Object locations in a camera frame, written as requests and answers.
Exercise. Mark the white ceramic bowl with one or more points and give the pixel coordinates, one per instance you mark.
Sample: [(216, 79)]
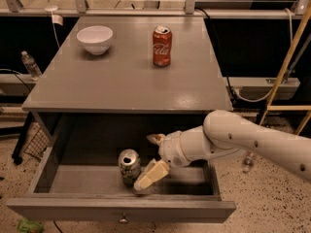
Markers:
[(95, 39)]

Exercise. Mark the clear plastic water bottle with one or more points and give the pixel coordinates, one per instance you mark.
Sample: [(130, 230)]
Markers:
[(31, 65)]

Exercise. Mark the yellow metal cart frame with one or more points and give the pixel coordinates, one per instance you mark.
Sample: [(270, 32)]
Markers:
[(287, 67)]

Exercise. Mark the black wire mesh basket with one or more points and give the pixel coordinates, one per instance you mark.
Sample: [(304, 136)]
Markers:
[(37, 145)]

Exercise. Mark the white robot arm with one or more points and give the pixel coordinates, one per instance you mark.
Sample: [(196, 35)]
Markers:
[(222, 134)]

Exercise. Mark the green crumpled bag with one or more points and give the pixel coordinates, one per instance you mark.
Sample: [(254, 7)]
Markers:
[(28, 226)]

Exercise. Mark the red coca-cola can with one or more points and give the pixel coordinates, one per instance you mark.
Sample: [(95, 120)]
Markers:
[(162, 44)]

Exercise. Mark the plastic bottle on floor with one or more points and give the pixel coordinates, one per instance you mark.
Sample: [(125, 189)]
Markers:
[(248, 162)]

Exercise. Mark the metal drawer knob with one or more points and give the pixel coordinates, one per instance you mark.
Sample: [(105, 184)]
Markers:
[(123, 219)]

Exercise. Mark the silver green 7up can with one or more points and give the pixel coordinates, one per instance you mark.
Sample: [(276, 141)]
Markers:
[(129, 163)]

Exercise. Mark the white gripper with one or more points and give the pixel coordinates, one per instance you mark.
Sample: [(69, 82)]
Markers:
[(170, 149)]

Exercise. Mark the grey open top drawer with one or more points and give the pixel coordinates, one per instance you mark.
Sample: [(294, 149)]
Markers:
[(79, 178)]

